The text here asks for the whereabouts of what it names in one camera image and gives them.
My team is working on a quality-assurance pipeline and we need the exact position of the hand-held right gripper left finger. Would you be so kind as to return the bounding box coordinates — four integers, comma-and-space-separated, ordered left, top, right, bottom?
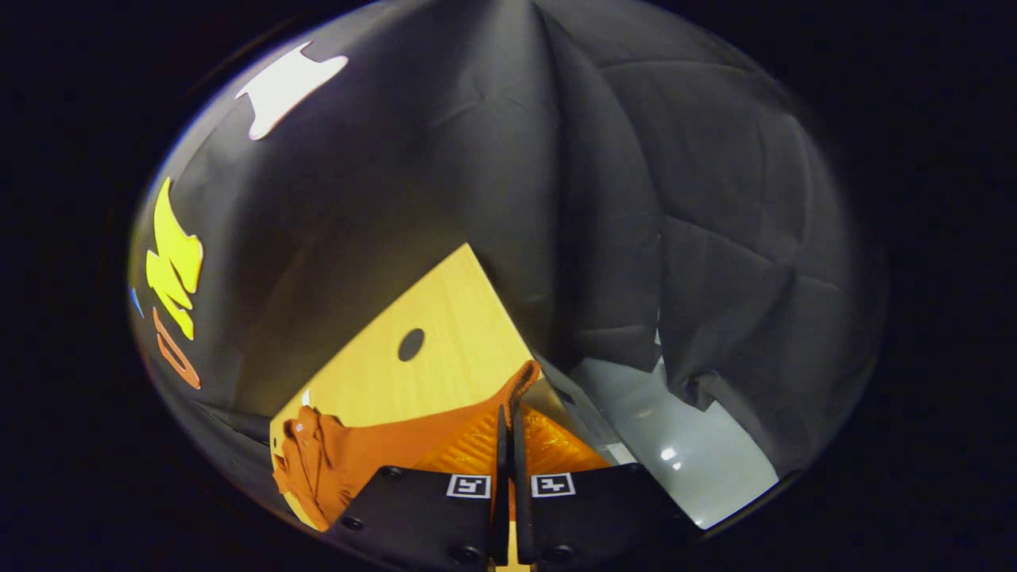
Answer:
330, 405, 510, 569

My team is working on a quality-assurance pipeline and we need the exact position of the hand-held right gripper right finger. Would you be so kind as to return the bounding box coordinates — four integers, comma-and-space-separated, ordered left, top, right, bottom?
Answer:
509, 405, 700, 570

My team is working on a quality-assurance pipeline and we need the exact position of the orange knitted garment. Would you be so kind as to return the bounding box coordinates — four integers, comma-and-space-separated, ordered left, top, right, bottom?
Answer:
273, 360, 542, 531

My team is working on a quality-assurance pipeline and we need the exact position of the black backdrop cloth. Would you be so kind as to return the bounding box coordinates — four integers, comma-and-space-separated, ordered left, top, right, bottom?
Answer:
127, 0, 887, 477

